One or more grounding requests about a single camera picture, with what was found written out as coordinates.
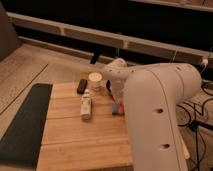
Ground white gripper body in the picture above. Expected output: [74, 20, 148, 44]
[111, 83, 124, 103]

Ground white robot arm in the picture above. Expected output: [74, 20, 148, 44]
[102, 59, 202, 171]

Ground black bowl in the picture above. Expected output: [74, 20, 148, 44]
[106, 80, 111, 93]

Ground white cup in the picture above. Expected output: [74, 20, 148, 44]
[88, 72, 103, 93]

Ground white plastic bottle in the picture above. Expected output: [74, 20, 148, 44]
[80, 89, 92, 120]

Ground black rectangular block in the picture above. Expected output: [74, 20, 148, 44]
[77, 79, 87, 94]

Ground dark green mat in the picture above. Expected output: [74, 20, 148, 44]
[0, 83, 52, 168]

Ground black bracket on wall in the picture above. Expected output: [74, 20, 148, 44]
[90, 52, 100, 64]

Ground black cables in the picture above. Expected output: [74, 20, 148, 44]
[176, 79, 213, 171]

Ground white wall shelf rail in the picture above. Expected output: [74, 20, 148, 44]
[7, 12, 213, 64]

